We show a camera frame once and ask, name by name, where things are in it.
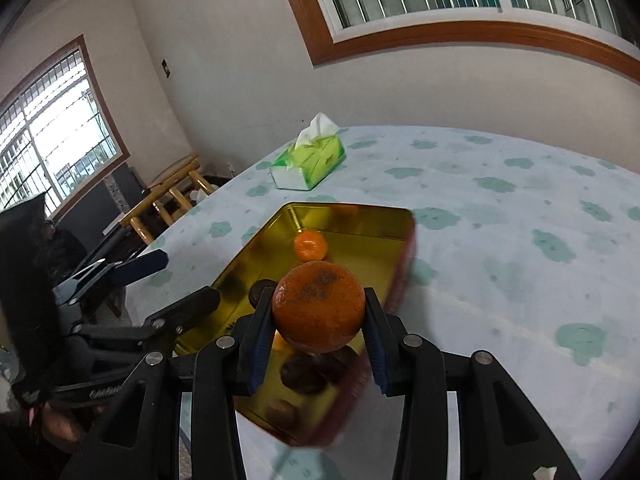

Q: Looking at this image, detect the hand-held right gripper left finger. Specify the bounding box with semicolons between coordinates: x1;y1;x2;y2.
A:
60;289;277;480

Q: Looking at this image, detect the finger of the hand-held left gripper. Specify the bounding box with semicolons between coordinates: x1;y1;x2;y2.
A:
75;286;222;356
52;249;169;307

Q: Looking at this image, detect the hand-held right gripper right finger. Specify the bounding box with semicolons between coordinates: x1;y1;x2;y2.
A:
363;286;584;480

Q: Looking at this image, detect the large orange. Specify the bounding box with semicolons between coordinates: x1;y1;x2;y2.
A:
271;261;366;352

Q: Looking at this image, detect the gold tin box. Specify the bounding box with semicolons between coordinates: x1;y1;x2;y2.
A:
172;202;418;448

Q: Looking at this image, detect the small orange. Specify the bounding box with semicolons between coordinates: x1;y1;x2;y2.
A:
293;229;329;262

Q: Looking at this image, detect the person's left hand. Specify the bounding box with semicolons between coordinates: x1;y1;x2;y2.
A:
31;401;109;445

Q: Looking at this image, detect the bamboo chair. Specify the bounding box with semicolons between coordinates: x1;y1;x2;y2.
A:
117;152;221;246

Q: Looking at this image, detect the dark low cabinet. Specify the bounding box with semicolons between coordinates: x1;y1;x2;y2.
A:
52;164;147;241

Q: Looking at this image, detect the dark cloth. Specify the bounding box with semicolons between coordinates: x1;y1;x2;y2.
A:
0;194;63;406

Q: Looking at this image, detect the green tissue pack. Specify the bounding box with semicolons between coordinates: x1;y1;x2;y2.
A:
269;112;347;191

